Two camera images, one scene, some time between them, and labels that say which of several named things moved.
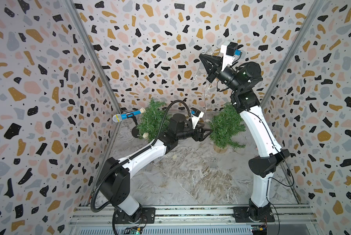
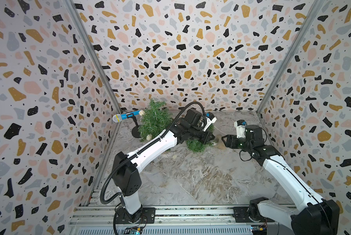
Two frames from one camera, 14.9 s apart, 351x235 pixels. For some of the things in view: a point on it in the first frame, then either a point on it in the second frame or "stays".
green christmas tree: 227,126 → 195,146
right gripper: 214,65 → 230,137
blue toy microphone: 118,118 stays
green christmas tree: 151,120 stays
